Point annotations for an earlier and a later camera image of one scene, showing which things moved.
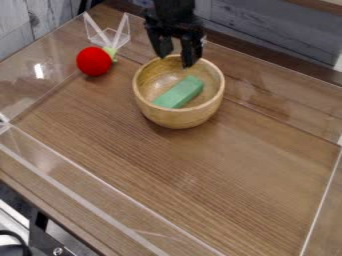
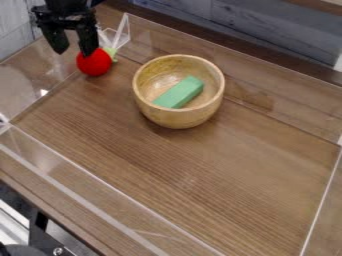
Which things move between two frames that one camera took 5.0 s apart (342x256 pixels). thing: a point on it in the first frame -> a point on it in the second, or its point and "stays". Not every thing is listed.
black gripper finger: x=162 y=41 -> x=58 y=39
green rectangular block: x=182 y=93 stays
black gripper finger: x=191 y=49 -> x=87 y=35
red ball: x=94 y=60 stays
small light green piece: x=111 y=52 stays
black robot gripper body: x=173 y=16 -> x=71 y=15
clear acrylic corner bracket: x=107 y=37 stays
